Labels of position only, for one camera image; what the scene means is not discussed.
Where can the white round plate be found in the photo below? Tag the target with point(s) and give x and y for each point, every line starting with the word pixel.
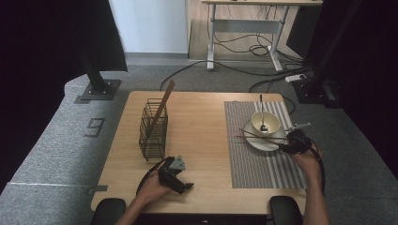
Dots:
pixel 259 145

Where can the tall brown wooden chopsticks pair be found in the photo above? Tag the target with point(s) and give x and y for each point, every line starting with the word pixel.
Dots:
pixel 161 108

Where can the white-legged wooden desk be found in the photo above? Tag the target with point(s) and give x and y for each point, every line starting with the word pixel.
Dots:
pixel 247 26

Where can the thin brown wooden chopstick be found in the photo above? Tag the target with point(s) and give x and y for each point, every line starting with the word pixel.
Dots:
pixel 259 136
pixel 250 137

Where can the black monitor stand base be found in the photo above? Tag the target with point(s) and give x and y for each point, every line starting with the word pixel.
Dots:
pixel 98 87

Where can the dark metal spoon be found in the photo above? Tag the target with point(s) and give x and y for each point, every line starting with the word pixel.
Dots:
pixel 263 118

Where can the white power strip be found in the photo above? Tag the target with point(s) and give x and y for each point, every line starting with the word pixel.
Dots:
pixel 295 78

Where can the black chair armrest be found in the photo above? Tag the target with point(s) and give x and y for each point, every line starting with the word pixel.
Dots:
pixel 284 211
pixel 106 212

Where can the person's left hand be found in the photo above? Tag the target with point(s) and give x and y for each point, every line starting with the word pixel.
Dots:
pixel 153 189

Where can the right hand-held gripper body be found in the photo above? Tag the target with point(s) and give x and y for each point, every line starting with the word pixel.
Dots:
pixel 300 142

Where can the black metal stand with base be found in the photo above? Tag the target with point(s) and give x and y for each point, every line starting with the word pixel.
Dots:
pixel 316 90

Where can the cream ceramic bowl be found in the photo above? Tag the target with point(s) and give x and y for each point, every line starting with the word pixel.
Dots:
pixel 272 123

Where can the black curtain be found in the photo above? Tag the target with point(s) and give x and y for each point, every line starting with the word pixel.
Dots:
pixel 369 78
pixel 47 62

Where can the person's right hand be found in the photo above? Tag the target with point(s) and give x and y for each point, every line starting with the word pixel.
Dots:
pixel 308 165

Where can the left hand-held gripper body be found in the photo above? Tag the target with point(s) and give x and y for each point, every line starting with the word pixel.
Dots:
pixel 172 173

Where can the grey striped woven placemat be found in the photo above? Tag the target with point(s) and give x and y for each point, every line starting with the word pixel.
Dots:
pixel 250 168

